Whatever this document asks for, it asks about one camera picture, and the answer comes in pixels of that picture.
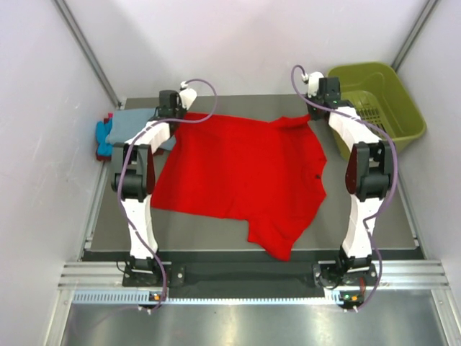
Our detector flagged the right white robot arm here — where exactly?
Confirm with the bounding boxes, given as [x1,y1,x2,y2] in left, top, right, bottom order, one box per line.
[303,72,396,289]

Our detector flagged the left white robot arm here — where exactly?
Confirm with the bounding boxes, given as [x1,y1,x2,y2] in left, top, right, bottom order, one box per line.
[106,90,190,287]

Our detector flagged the green plastic basket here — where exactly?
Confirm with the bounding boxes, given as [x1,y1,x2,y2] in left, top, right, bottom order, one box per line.
[328,62,426,152]

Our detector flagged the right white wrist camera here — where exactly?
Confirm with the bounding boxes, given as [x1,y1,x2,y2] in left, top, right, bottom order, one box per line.
[302,71,324,98]

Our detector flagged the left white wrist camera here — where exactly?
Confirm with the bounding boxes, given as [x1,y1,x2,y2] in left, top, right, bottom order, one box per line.
[179,81,197,110]

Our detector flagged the white slotted cable duct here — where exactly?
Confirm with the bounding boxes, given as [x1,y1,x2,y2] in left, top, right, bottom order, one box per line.
[73,290,359,306]

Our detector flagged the bright blue folded t shirt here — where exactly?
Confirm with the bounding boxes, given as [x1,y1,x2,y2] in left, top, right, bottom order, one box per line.
[95,120,115,158]

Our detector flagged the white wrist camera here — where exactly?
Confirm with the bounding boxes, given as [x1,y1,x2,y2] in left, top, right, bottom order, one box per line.
[179,81,197,110]
[302,71,324,98]

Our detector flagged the grey-blue folded t shirt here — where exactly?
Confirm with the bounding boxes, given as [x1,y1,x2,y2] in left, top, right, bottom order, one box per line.
[99,108,176,154]

